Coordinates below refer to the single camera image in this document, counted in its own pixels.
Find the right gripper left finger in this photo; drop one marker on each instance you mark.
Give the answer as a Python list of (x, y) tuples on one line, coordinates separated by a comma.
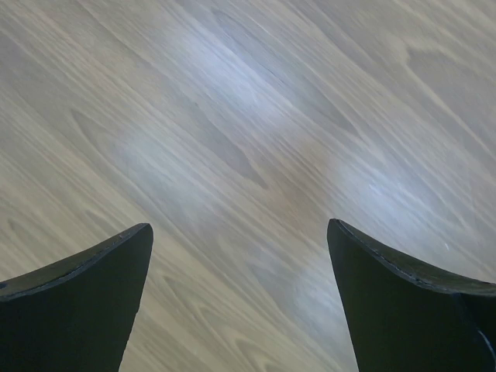
[(76, 314)]

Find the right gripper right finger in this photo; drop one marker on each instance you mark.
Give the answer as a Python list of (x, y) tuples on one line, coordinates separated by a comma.
[(404, 314)]

